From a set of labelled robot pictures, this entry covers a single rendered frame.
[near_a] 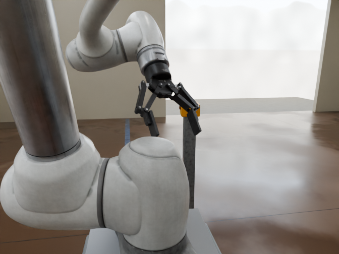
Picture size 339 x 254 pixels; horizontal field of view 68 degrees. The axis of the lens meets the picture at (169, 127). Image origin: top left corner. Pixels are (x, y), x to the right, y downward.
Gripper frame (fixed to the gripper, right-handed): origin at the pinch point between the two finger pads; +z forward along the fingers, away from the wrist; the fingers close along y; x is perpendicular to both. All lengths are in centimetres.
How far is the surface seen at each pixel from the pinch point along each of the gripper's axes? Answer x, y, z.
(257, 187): 147, 190, 11
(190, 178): 91, 66, -4
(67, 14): 366, 87, -474
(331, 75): 213, 738, -227
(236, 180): 168, 184, -5
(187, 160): 83, 63, -15
